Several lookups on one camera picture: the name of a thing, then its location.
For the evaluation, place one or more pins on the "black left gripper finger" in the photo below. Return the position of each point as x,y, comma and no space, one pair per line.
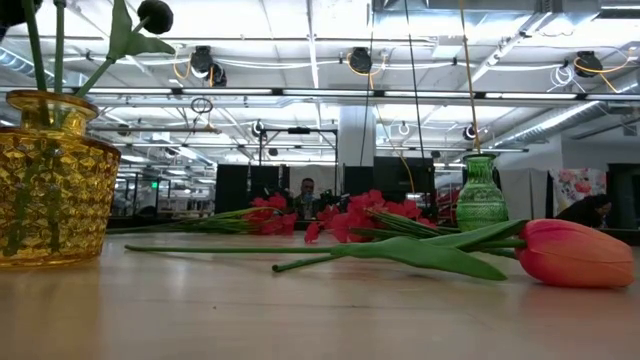
15,10

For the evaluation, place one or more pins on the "black artificial tulip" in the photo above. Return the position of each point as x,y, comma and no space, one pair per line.
59,50
155,16
34,55

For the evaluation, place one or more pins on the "yellow textured glass vase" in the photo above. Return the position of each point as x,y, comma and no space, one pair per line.
60,200

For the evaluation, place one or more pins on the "orange artificial tulip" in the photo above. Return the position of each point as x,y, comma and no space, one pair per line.
575,252

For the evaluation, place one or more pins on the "green glass vase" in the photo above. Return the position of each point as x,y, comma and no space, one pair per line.
481,200

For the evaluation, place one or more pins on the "long light bar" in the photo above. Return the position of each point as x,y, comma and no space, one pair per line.
225,91

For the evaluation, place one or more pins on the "black partition panel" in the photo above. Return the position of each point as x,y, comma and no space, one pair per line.
232,185
357,177
400,172
265,177
625,195

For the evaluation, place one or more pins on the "person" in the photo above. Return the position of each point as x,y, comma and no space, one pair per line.
585,212
307,187

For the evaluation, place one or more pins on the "white partition panel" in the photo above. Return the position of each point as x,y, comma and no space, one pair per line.
325,175

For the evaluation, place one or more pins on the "white square column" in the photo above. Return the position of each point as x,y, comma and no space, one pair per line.
352,140

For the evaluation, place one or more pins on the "small black robot rig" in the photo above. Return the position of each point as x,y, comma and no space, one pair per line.
335,197

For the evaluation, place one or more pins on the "white plain cloth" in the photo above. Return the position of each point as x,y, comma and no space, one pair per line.
522,195

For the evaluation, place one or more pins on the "floral patterned cloth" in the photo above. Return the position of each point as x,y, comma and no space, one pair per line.
575,185

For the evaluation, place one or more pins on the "silver ventilation duct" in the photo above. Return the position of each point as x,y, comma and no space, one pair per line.
15,62
550,122

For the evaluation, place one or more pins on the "black gantry frame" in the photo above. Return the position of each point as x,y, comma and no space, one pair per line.
299,130

